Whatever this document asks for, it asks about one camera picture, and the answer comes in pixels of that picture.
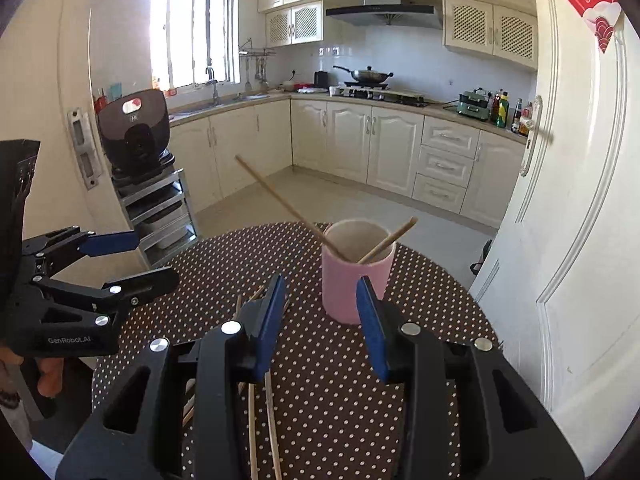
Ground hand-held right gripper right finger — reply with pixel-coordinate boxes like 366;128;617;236
356;275;586;480

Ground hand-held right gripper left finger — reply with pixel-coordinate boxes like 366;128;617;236
60;274;288;480

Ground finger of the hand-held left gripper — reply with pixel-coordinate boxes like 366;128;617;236
32;267;180;332
22;226;141;274

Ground pink cup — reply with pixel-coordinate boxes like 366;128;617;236
321;218;397;325

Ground wooden chopstick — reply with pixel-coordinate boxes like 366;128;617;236
235;155;351;262
181;285;266;428
247;382;261;480
357;217;418;264
264;370;283;480

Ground person's left hand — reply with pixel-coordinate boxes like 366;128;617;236
0;343;66;400

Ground metal storage rack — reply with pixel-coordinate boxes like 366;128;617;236
116;162;201;268

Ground brown polka dot tablecloth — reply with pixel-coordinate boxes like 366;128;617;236
92;221;501;480

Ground metal door strike plate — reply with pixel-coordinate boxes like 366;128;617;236
67;107;103;191

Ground dark shoe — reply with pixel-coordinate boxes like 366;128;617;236
472;240;493;276

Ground metal faucet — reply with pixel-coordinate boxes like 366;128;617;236
205;66;221;107

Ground cream base cabinets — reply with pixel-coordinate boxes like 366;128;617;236
167;99;526;228

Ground window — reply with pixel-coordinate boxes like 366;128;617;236
150;0;236;92

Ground gas stove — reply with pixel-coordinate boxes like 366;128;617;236
340;86;431;108

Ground white door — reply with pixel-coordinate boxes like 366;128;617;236
467;0;640;476

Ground green electric grill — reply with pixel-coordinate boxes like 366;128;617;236
457;89;493;122

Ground steel wok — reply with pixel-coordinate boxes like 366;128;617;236
332;65;394;86

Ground cream lattice door cabinet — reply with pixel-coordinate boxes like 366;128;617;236
442;0;540;70
265;1;324;48

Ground range hood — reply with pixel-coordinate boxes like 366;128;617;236
325;0;443;30

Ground wall utensil rack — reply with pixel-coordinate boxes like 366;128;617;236
238;37;277;57

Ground metal door handle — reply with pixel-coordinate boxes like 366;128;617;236
520;95;556;177

